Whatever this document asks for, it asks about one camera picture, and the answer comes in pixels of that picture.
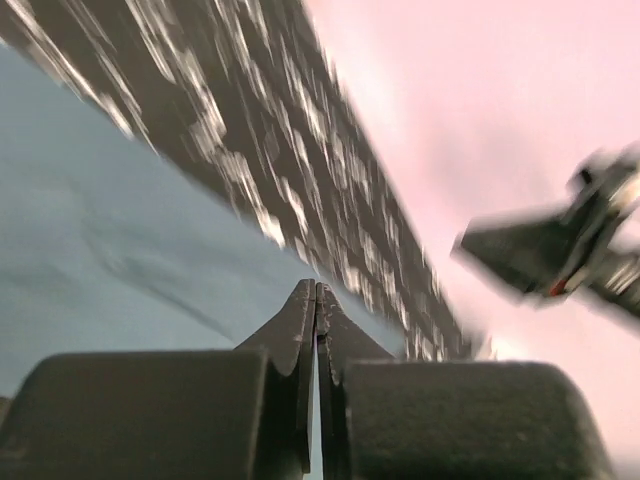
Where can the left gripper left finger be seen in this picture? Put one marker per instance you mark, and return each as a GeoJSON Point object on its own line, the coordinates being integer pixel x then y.
{"type": "Point", "coordinates": [284, 436]}

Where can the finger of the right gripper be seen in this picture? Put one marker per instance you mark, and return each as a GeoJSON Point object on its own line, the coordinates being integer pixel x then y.
{"type": "Point", "coordinates": [524, 250]}

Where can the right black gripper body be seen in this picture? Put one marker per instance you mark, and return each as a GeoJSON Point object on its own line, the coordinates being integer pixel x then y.
{"type": "Point", "coordinates": [608, 195]}

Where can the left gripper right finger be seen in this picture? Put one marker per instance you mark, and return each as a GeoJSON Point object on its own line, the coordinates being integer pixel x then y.
{"type": "Point", "coordinates": [358, 385]}

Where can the grey blue t shirt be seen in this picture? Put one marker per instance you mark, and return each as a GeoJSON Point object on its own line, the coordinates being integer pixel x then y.
{"type": "Point", "coordinates": [105, 246]}

